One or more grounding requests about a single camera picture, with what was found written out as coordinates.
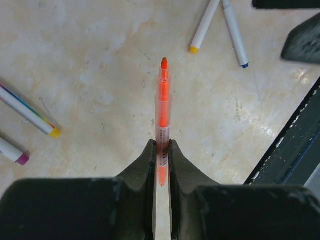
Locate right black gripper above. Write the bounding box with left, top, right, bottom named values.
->
left=280, top=13, right=320, bottom=64

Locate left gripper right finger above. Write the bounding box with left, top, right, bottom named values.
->
left=168, top=139, right=218, bottom=240

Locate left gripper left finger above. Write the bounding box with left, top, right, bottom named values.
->
left=109, top=139, right=157, bottom=240

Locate orange pen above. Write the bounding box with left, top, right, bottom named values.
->
left=155, top=57, right=171, bottom=187

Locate magenta marker pen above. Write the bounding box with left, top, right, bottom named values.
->
left=0, top=138, right=30, bottom=166

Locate white pen yellow end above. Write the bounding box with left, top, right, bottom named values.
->
left=0, top=84, right=61, bottom=139

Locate white pen blue end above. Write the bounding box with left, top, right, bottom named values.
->
left=222, top=0, right=249, bottom=69

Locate white pen dark tip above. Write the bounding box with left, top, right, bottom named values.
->
left=189, top=0, right=220, bottom=55

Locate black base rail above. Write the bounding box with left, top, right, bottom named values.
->
left=244, top=81, right=320, bottom=186

